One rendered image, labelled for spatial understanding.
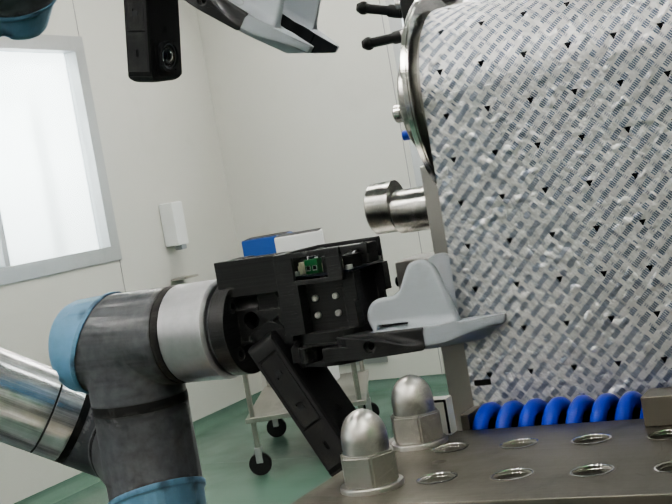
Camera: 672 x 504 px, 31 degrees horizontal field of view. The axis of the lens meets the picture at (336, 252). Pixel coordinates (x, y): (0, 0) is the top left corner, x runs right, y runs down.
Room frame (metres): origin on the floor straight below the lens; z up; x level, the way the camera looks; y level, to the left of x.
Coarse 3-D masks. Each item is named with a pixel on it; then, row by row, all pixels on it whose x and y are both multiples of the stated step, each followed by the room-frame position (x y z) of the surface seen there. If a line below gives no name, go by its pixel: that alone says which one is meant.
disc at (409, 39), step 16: (416, 0) 0.86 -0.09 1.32; (432, 0) 0.88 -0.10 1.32; (416, 16) 0.85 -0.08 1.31; (416, 32) 0.85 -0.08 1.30; (416, 48) 0.84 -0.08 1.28; (416, 64) 0.84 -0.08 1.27; (416, 80) 0.83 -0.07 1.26; (416, 96) 0.83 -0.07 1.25; (416, 112) 0.82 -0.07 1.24; (416, 128) 0.82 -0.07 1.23; (416, 144) 0.83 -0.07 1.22; (432, 160) 0.84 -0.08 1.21; (432, 176) 0.84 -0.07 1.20
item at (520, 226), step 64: (640, 128) 0.76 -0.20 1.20; (448, 192) 0.82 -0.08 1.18; (512, 192) 0.80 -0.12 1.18; (576, 192) 0.78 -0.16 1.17; (640, 192) 0.77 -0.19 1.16; (512, 256) 0.81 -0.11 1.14; (576, 256) 0.79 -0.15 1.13; (640, 256) 0.77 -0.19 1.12; (512, 320) 0.81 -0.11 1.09; (576, 320) 0.79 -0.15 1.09; (640, 320) 0.77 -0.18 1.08; (512, 384) 0.81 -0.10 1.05; (576, 384) 0.79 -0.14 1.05; (640, 384) 0.77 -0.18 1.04
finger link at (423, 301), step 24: (432, 264) 0.81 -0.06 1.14; (408, 288) 0.82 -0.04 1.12; (432, 288) 0.81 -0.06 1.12; (384, 312) 0.83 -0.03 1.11; (408, 312) 0.82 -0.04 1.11; (432, 312) 0.81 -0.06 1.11; (456, 312) 0.81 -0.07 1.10; (432, 336) 0.81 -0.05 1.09; (456, 336) 0.80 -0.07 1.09; (480, 336) 0.81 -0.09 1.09
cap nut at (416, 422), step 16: (400, 384) 0.77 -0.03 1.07; (416, 384) 0.76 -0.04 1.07; (400, 400) 0.76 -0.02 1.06; (416, 400) 0.76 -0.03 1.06; (432, 400) 0.77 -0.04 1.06; (400, 416) 0.76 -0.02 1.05; (416, 416) 0.76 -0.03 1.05; (432, 416) 0.76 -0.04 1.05; (400, 432) 0.76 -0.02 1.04; (416, 432) 0.76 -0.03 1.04; (432, 432) 0.76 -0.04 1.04; (400, 448) 0.76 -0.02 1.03; (416, 448) 0.75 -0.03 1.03
